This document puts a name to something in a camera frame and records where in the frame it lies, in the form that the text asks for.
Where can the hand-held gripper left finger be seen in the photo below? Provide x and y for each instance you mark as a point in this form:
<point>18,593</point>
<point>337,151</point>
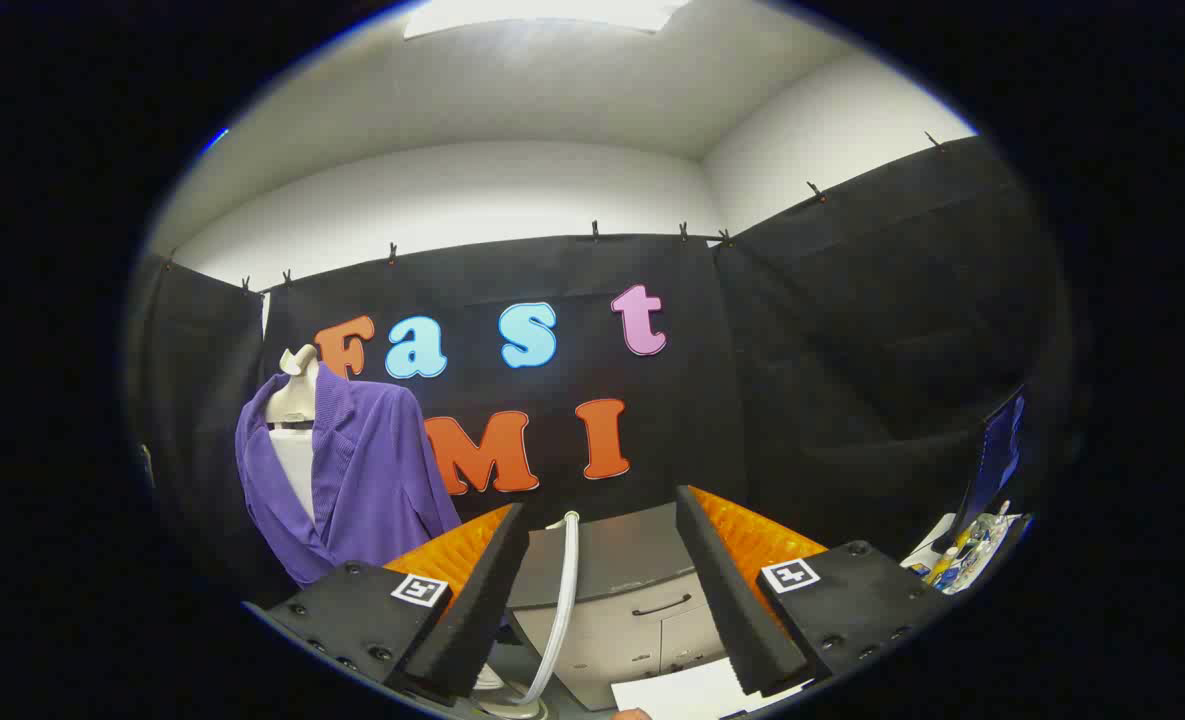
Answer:
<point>482,600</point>

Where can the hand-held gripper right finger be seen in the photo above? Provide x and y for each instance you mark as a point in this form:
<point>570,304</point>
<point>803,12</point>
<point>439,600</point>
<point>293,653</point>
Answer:
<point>727,600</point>

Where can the cream plastic clothes hanger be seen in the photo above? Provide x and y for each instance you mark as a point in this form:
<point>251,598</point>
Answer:
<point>294,395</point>

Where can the white paper sheet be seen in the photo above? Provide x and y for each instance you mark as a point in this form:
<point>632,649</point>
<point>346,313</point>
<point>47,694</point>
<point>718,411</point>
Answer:
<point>682,692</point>

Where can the grey cabinet with drawers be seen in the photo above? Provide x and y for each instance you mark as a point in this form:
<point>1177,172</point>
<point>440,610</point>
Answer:
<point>622,560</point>

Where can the black backdrop cloth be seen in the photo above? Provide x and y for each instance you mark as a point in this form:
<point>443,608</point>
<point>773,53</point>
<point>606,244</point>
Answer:
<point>802,400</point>

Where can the white tray of tools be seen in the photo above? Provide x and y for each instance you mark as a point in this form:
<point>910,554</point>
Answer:
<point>967,560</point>

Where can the dark computer monitor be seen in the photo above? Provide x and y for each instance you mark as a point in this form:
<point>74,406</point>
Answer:
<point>997,455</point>

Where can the ceiling light panel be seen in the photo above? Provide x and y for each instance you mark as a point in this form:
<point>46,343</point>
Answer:
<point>542,15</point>

